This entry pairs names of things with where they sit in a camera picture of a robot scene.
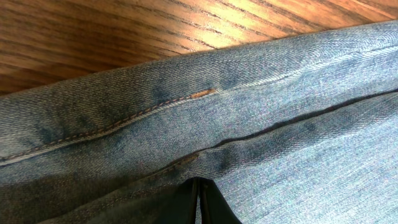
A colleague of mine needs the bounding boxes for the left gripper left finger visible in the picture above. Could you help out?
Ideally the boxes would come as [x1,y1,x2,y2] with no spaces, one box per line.
[90,176,200,224]

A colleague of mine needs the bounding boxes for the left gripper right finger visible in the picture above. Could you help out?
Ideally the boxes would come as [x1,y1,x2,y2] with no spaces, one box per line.
[199,177,242,224]

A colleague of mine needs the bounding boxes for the light blue denim jeans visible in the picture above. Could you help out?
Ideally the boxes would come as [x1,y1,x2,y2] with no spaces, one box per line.
[1,21,397,223]

